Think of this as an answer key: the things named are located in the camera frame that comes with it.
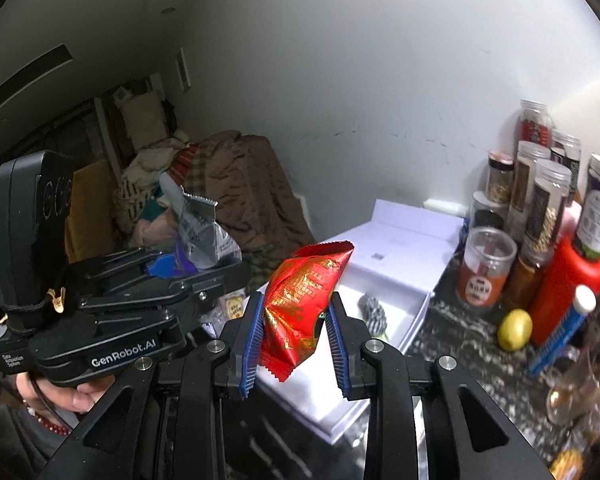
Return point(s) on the brown blanket pile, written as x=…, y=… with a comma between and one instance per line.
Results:
x=254, y=200

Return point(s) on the white gift box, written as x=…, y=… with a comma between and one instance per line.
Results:
x=399, y=256

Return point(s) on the wide jar orange label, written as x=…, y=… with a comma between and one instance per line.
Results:
x=488, y=257

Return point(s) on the tall jar with grains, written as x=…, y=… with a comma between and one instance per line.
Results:
x=550, y=191

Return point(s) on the red foil snack packet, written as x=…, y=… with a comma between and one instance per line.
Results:
x=297, y=293

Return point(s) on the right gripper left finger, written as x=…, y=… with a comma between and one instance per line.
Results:
x=243, y=341

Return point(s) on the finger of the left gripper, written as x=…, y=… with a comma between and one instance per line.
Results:
x=170, y=266

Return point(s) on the dark label jar white lid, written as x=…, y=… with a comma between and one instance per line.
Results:
x=586, y=240

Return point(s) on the yellow lemon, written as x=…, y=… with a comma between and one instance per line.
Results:
x=515, y=330

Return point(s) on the black white checked scrunchie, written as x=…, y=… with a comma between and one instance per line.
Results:
x=373, y=315

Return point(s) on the glass mug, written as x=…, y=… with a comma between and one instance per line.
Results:
x=578, y=389

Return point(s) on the person's left hand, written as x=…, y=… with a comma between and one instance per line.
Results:
x=77, y=400

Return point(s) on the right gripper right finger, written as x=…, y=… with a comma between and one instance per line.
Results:
x=356, y=365

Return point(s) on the silver purple snack packet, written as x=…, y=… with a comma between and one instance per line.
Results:
x=203, y=242

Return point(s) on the blue tablet tube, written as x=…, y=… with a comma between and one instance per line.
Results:
x=582, y=305

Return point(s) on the red canister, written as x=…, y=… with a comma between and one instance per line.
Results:
x=567, y=270

